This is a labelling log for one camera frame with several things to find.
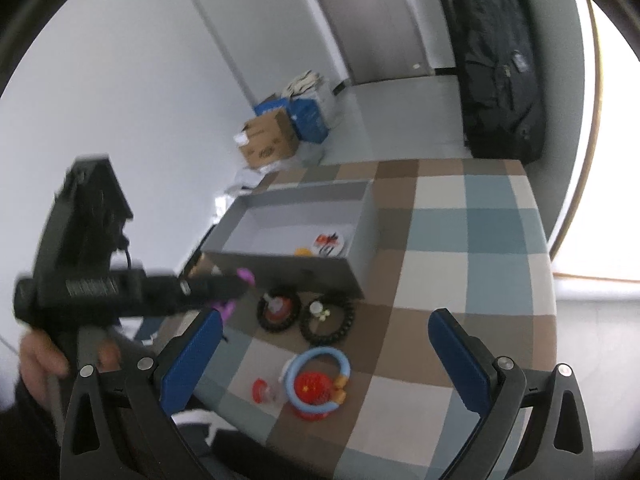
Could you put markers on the red and white brooch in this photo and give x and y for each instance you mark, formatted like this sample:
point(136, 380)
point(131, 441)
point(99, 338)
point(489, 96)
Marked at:
point(277, 310)

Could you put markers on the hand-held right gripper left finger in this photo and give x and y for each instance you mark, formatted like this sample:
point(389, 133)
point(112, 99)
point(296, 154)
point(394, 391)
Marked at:
point(192, 360)

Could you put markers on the checkered tablecloth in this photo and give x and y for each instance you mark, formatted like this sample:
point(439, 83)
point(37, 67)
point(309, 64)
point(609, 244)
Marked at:
point(450, 260)

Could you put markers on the black backpack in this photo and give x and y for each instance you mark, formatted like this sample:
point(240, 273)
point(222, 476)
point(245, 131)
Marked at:
point(500, 70)

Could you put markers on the white box with cream bag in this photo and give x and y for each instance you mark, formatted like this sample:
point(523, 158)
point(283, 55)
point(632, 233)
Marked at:
point(312, 87)

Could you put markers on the grey door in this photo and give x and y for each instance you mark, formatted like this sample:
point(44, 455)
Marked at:
point(385, 20)

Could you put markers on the person's left hand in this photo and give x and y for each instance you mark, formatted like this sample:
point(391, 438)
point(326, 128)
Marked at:
point(42, 357)

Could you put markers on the grey cardboard box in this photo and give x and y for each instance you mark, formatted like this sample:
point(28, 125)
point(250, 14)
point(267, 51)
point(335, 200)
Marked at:
point(300, 210)

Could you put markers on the small white plastic bag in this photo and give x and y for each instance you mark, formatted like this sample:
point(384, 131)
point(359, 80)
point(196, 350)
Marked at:
point(222, 205)

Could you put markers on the brown cardboard box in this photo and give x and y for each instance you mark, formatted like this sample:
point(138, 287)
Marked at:
point(267, 142)

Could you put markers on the small red round brooch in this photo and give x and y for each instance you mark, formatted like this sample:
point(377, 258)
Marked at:
point(260, 391)

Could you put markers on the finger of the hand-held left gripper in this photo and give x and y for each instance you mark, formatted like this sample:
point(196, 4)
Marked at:
point(200, 287)

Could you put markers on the round white sticker toy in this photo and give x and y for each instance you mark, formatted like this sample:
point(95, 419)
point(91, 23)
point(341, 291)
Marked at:
point(327, 244)

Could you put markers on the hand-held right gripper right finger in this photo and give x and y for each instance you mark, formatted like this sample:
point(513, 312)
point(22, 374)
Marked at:
point(457, 360)

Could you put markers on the small orange trinket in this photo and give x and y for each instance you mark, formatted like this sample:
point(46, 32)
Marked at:
point(302, 251)

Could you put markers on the white flower earring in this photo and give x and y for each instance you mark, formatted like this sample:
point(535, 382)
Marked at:
point(317, 310)

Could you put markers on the blue cardboard box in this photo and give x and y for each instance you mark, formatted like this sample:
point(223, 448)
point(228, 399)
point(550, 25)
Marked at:
point(310, 120)

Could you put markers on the large white plastic bag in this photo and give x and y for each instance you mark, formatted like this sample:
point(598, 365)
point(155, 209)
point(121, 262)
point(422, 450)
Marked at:
point(249, 180)

